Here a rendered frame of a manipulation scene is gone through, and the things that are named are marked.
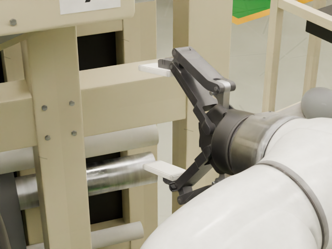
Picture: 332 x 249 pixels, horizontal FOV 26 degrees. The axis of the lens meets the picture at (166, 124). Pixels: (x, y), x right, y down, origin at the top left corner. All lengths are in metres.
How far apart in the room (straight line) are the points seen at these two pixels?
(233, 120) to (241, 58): 3.88
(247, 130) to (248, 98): 3.45
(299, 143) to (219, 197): 0.11
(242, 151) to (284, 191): 0.14
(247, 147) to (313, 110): 2.88
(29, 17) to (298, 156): 0.52
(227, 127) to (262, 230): 0.22
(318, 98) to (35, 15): 2.69
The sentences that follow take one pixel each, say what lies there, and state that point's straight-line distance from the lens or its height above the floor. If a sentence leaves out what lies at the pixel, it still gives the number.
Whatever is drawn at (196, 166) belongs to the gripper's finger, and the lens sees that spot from 0.88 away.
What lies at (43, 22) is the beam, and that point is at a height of 1.65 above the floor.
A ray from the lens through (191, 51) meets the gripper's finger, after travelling 0.88.
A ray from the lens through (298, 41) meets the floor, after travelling 4.96.
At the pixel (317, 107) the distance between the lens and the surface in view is 3.62.
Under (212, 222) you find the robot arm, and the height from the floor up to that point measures 1.69.
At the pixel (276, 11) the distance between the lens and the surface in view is 3.50.
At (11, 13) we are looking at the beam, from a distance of 1.04.
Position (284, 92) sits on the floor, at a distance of 4.30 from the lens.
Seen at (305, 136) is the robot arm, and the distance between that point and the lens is 0.69.
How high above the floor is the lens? 2.07
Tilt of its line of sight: 32 degrees down
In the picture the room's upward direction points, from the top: straight up
